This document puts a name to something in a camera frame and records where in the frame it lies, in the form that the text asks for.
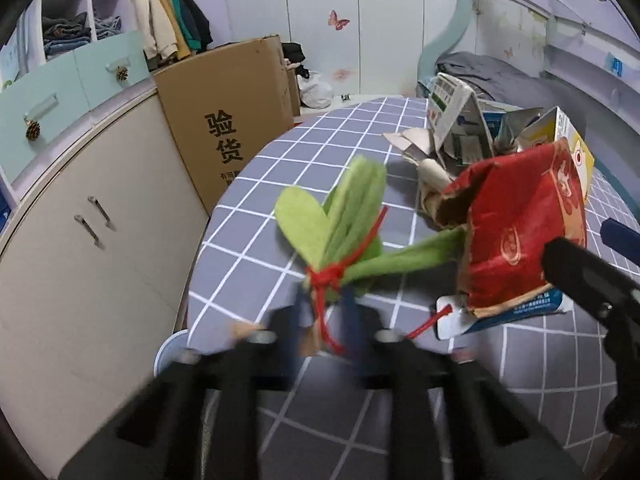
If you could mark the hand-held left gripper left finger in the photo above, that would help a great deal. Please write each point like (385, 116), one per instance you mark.
(287, 332)

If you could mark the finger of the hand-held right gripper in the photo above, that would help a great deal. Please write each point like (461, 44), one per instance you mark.
(620, 240)
(580, 270)

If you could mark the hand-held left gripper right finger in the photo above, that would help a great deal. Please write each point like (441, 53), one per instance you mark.
(355, 332)

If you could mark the red paper bag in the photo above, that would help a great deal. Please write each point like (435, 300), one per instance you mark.
(510, 220)

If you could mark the white round bin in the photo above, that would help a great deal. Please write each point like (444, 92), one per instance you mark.
(170, 352)

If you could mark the green felt leaves bundle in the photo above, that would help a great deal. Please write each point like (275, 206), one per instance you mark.
(350, 200)

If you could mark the grey checked tablecloth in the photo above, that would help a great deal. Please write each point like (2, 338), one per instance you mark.
(240, 260)

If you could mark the yellow white carton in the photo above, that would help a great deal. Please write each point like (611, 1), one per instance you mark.
(582, 160)

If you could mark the grey folded carton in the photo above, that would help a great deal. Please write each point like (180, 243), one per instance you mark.
(515, 125)

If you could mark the white blue open carton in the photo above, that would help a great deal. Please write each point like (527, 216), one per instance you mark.
(470, 147)

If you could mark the beige crumpled paper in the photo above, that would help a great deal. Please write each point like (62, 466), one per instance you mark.
(432, 175)

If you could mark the flat brown cardboard piece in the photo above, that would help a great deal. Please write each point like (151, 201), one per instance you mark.
(410, 140)

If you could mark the grey blanket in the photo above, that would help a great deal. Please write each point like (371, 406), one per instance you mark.
(490, 75)

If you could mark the white printed box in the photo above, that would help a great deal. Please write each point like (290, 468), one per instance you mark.
(445, 105)

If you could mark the beige cabinet with doors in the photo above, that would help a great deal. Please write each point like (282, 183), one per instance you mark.
(75, 310)

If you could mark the large brown cardboard box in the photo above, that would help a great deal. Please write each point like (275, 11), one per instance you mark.
(225, 110)

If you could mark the white plastic bag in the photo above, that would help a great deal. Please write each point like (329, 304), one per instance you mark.
(315, 91)

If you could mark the pale pink butterfly sticker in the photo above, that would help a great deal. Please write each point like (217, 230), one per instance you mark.
(342, 74)

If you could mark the black bag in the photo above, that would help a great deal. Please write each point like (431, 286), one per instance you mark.
(292, 54)

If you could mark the yellow hanging garment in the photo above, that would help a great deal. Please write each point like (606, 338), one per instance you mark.
(182, 47)

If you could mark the pine cone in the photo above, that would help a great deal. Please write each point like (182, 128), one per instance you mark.
(33, 130)
(122, 74)

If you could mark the teal drawer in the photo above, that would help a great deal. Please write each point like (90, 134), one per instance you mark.
(55, 127)
(100, 85)

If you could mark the green hanging garment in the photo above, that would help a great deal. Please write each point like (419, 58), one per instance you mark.
(187, 25)

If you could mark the black hanging garment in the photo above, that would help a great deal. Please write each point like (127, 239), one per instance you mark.
(200, 20)

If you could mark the cream hanging garment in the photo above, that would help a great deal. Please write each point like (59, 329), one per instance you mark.
(147, 15)

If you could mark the folded denim clothes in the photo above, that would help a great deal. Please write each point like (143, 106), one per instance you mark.
(107, 26)

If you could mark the dark folded clothes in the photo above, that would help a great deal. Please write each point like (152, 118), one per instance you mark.
(65, 32)

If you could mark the white shelf unit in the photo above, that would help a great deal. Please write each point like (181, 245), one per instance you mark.
(90, 10)

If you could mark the blue wall sticker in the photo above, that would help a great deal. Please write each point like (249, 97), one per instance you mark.
(616, 66)

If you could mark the teal bed frame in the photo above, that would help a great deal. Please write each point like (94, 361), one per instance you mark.
(462, 25)

